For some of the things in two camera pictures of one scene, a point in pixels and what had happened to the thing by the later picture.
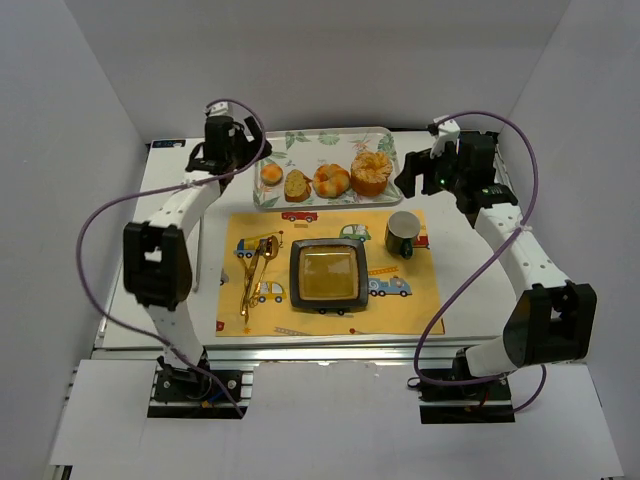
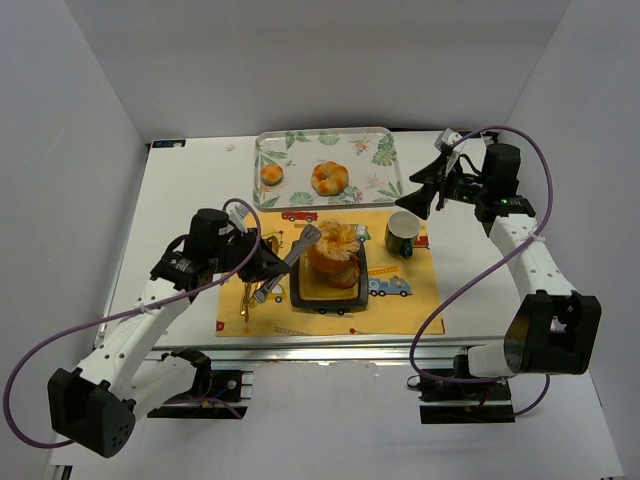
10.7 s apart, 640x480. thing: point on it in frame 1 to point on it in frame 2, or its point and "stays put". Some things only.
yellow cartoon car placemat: [255, 285] stays put
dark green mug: [402, 227] stays put
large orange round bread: [369, 173] to [336, 253]
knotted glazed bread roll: [331, 180] stays put
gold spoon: [270, 248] stays put
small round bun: [271, 174] stays put
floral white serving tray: [307, 149] stays put
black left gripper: [248, 147] to [255, 255]
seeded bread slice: [297, 186] to [345, 277]
